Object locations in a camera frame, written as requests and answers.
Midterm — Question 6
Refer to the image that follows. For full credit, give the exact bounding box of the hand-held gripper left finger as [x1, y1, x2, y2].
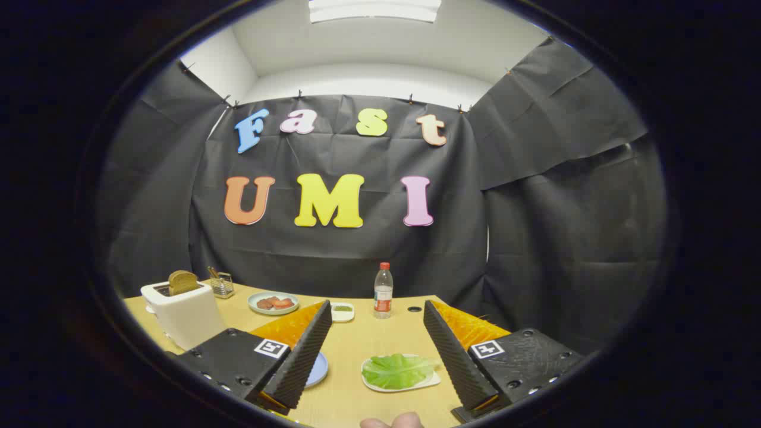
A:
[169, 299, 334, 417]

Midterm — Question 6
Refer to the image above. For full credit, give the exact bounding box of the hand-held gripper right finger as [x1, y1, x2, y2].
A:
[422, 299, 588, 424]

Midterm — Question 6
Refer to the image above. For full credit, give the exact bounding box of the green lettuce leaf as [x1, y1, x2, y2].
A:
[361, 353, 438, 391]

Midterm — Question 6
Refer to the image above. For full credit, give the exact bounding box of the brown bread slice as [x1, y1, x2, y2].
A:
[168, 270, 200, 296]

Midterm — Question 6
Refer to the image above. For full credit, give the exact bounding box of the blue round plate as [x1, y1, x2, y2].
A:
[304, 351, 329, 388]

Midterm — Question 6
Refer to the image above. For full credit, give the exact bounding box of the white square plate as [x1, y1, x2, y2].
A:
[361, 354, 442, 393]

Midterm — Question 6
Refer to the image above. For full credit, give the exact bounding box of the pale green round plate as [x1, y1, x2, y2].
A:
[247, 291, 300, 316]

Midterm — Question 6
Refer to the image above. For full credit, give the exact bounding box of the clear red-capped water bottle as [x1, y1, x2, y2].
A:
[373, 262, 394, 320]

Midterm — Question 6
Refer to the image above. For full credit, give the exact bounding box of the black backdrop cloth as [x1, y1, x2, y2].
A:
[95, 36, 669, 357]

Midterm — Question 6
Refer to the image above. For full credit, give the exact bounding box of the white toaster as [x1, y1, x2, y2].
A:
[140, 281, 228, 351]

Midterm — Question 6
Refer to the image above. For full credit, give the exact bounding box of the ceiling light panel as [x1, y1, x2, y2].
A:
[308, 0, 442, 24]

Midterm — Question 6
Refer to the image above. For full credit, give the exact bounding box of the metal wire utensil holder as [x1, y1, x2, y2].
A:
[209, 272, 235, 299]

